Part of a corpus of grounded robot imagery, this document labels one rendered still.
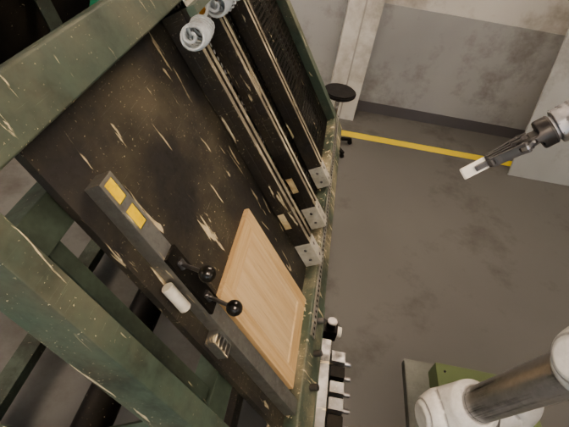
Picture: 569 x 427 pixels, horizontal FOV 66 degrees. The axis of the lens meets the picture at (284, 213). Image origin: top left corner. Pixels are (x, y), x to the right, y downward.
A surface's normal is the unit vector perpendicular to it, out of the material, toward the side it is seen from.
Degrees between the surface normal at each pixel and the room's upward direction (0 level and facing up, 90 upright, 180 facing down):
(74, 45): 58
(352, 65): 90
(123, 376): 90
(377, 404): 0
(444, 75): 90
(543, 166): 75
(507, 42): 90
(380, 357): 0
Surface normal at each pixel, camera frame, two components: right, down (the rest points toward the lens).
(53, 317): -0.15, 0.66
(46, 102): 0.90, -0.22
